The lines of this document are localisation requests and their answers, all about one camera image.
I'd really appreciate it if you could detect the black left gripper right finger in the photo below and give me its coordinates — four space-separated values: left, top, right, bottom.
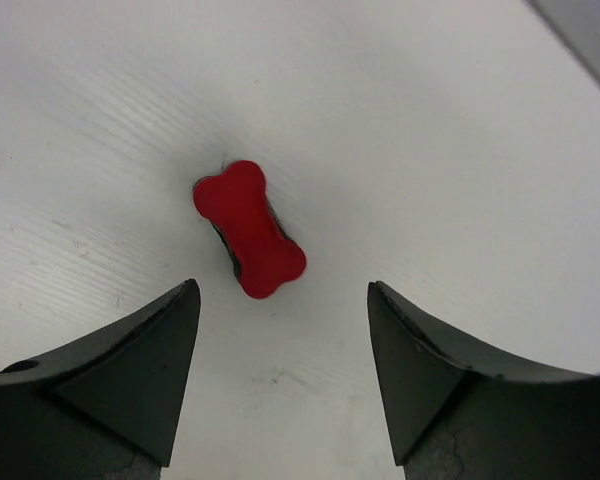
367 281 600 479

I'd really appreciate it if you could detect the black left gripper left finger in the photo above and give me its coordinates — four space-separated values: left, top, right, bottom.
0 279 201 479

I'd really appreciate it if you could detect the red heart-shaped eraser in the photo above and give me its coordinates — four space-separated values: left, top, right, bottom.
192 160 307 299

